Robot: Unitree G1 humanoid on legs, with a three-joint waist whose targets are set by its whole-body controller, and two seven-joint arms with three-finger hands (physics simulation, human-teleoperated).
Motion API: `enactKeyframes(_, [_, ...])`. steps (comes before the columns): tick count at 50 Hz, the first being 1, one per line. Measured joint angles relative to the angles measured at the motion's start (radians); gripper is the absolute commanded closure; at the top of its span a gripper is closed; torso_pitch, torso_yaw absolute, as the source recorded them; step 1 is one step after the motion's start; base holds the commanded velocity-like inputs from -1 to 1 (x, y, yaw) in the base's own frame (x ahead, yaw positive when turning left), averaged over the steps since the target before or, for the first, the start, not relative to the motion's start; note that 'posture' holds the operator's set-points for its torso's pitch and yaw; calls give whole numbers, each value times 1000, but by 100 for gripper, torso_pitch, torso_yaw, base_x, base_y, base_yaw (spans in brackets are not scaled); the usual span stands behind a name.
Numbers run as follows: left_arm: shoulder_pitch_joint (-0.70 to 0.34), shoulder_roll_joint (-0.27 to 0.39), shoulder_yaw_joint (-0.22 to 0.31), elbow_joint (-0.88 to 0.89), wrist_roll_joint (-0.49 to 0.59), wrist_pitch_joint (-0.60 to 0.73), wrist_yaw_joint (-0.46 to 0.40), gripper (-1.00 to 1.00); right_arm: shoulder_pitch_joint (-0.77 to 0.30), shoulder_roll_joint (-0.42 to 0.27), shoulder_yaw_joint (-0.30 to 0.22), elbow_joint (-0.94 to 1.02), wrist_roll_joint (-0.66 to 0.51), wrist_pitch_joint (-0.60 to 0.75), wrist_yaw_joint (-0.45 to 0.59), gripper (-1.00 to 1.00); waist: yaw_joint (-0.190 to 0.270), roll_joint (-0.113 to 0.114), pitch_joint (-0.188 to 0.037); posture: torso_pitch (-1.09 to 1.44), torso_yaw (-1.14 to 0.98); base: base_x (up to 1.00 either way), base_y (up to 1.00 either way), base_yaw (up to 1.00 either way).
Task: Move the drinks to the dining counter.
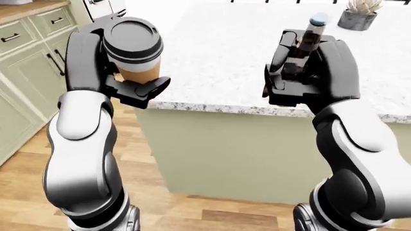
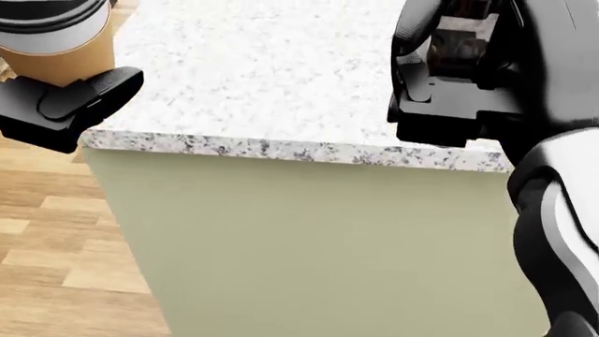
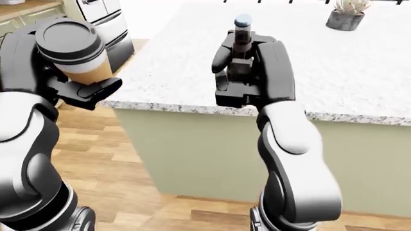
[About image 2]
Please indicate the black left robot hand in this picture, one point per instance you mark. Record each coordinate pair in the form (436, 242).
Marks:
(61, 105)

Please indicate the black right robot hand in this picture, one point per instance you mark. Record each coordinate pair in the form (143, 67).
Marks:
(449, 105)

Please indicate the brown paper coffee cup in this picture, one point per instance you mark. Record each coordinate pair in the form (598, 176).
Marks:
(61, 42)

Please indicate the granite top green counter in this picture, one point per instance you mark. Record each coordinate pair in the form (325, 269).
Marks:
(304, 196)

